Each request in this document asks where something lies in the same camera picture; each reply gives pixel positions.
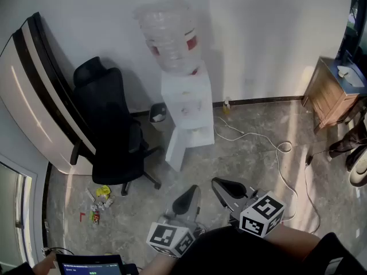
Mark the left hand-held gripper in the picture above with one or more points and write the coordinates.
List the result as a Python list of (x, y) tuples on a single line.
[(169, 238)]

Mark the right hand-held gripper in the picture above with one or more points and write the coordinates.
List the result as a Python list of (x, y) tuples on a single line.
[(262, 215)]

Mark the white water dispenser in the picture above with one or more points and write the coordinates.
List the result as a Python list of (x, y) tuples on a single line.
[(186, 96)]

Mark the person's right forearm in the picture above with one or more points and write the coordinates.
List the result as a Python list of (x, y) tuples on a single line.
[(292, 243)]

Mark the person's left forearm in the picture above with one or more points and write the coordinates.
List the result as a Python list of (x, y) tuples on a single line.
[(160, 265)]

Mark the person's left white sneaker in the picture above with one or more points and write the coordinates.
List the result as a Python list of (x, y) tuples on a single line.
[(202, 229)]

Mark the person in dark clothing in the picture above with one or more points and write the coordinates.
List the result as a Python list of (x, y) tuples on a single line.
[(243, 256)]

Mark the crumpled white paper scraps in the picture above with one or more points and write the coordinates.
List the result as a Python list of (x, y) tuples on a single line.
[(103, 204)]

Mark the yellow wrapper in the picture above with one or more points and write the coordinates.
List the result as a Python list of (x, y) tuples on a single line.
[(103, 190)]

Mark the small yellow bottle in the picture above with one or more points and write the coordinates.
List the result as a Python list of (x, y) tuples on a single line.
[(226, 108)]

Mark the red and green wrapper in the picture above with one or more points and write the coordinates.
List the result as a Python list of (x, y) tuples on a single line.
[(94, 217)]

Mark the white stick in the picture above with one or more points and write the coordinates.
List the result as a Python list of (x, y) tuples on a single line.
[(91, 195)]

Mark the small dark trash bin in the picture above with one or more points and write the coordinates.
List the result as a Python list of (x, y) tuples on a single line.
[(161, 107)]

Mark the red angled piece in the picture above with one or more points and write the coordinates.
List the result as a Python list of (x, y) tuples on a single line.
[(81, 218)]

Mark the black tablet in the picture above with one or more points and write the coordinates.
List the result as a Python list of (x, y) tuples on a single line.
[(86, 265)]

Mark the black office chair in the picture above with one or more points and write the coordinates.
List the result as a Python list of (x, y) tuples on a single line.
[(106, 110)]

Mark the wooden nightstand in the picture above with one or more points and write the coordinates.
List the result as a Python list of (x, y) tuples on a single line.
[(329, 102)]

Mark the white paper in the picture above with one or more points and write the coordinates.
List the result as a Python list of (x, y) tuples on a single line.
[(354, 77)]

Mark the clear water bottle red label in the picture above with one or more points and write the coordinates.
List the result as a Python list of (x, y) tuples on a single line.
[(169, 39)]

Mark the grey framed glass door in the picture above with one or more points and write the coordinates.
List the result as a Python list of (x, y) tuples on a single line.
[(11, 211)]

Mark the white panel with dark edge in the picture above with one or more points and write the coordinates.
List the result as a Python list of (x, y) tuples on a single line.
[(28, 105), (43, 36)]

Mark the dark framed window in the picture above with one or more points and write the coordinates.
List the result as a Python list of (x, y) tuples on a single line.
[(354, 36)]

